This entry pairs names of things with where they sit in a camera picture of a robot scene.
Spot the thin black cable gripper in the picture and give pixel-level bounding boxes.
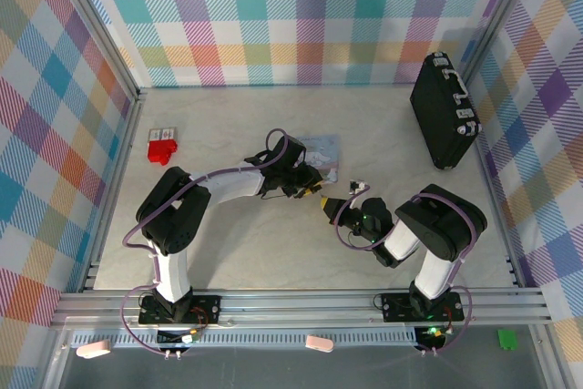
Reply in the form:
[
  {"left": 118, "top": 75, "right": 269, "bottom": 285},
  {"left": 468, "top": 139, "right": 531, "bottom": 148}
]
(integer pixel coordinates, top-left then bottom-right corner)
[
  {"left": 258, "top": 187, "right": 293, "bottom": 202},
  {"left": 333, "top": 223, "right": 380, "bottom": 252}
]

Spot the aluminium frame post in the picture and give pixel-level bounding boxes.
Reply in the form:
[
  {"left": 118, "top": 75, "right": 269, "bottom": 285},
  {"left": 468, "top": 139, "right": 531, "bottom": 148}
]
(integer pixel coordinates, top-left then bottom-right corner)
[
  {"left": 43, "top": 0, "right": 149, "bottom": 106},
  {"left": 458, "top": 0, "right": 550, "bottom": 89}
]

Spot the black briefcase with metal clasps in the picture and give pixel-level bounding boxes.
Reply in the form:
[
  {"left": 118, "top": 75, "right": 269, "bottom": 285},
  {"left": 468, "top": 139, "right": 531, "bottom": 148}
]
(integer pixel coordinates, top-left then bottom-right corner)
[{"left": 409, "top": 51, "right": 484, "bottom": 171}]

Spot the black base plate left arm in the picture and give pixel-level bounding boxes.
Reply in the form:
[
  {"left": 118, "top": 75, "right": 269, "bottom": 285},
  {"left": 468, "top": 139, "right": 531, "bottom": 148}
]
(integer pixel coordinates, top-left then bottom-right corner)
[{"left": 138, "top": 295, "right": 223, "bottom": 325}]

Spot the green plastic block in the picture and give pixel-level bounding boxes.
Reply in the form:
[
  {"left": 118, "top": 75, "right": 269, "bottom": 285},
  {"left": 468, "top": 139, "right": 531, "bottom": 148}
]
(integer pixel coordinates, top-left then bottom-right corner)
[{"left": 496, "top": 328, "right": 517, "bottom": 353}]

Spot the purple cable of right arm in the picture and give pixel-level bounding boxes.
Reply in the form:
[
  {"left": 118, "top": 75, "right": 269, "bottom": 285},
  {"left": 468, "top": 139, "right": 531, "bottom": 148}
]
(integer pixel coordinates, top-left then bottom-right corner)
[{"left": 332, "top": 184, "right": 478, "bottom": 357}]

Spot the black base plate right arm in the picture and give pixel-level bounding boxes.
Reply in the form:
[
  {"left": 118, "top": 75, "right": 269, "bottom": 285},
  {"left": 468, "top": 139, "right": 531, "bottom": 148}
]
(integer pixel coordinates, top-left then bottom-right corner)
[{"left": 380, "top": 292, "right": 465, "bottom": 322}]

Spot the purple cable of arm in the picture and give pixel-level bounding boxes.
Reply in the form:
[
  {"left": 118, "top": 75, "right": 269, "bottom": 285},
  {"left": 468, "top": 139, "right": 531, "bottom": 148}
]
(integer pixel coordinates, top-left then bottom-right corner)
[
  {"left": 119, "top": 128, "right": 293, "bottom": 359},
  {"left": 332, "top": 184, "right": 478, "bottom": 357}
]

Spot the thin black cable right gripper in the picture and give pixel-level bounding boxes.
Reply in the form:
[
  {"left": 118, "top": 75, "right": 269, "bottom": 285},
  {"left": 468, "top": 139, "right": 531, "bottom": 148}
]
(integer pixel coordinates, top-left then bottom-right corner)
[{"left": 333, "top": 223, "right": 380, "bottom": 252}]

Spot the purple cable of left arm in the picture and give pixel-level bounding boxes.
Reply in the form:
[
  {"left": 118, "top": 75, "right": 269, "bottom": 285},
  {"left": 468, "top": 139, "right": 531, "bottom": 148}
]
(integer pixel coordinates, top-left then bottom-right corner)
[{"left": 119, "top": 128, "right": 293, "bottom": 359}]

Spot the slotted grey cable duct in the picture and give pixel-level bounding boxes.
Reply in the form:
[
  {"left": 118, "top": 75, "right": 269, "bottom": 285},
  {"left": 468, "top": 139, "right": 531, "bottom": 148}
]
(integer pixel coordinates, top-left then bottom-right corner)
[{"left": 67, "top": 330, "right": 423, "bottom": 350}]

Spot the pink tag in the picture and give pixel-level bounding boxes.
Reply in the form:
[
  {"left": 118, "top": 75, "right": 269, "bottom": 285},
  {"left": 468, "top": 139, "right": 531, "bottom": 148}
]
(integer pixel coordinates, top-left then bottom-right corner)
[
  {"left": 304, "top": 334, "right": 335, "bottom": 355},
  {"left": 75, "top": 339, "right": 113, "bottom": 360}
]

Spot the thin black cable left gripper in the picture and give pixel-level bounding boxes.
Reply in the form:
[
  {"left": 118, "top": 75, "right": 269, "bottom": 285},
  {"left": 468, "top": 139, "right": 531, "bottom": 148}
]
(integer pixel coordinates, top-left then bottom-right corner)
[{"left": 258, "top": 187, "right": 293, "bottom": 202}]

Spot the aluminium frame rail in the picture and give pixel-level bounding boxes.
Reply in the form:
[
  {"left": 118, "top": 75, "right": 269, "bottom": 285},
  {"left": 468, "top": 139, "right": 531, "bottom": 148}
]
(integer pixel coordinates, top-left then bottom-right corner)
[{"left": 49, "top": 287, "right": 564, "bottom": 330}]

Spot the aluminium floor rail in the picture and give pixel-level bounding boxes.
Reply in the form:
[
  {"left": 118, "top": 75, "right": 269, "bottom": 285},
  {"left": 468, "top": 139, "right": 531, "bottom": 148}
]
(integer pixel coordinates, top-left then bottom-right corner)
[
  {"left": 472, "top": 137, "right": 526, "bottom": 288},
  {"left": 80, "top": 89, "right": 148, "bottom": 293}
]

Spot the red block with labels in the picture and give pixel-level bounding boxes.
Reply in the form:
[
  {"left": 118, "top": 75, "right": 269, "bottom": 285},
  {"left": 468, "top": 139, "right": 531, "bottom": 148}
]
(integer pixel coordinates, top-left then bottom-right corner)
[{"left": 146, "top": 126, "right": 179, "bottom": 167}]

